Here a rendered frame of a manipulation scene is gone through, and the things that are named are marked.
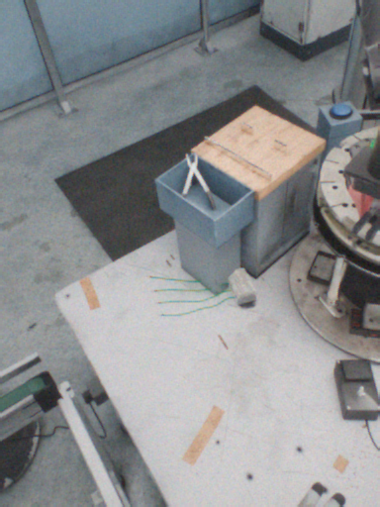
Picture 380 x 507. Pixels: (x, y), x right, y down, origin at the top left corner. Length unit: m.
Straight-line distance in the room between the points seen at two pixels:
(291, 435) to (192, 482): 0.20
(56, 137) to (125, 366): 2.09
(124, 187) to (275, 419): 1.76
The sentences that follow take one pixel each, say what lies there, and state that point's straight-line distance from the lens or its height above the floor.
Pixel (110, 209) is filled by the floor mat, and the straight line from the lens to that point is 2.49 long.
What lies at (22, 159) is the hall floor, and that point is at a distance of 2.95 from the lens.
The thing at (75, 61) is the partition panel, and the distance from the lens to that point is 3.13.
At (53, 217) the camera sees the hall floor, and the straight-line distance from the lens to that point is 2.56.
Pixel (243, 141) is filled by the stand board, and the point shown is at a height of 1.06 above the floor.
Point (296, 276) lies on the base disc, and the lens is 1.19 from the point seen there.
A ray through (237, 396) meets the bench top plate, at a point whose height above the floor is 0.78.
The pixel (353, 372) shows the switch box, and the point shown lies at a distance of 1.04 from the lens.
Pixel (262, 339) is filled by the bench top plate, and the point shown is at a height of 0.78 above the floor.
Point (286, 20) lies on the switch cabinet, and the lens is 3.42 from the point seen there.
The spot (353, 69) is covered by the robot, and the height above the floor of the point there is 1.03.
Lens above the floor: 1.75
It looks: 50 degrees down
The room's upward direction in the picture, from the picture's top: 7 degrees counter-clockwise
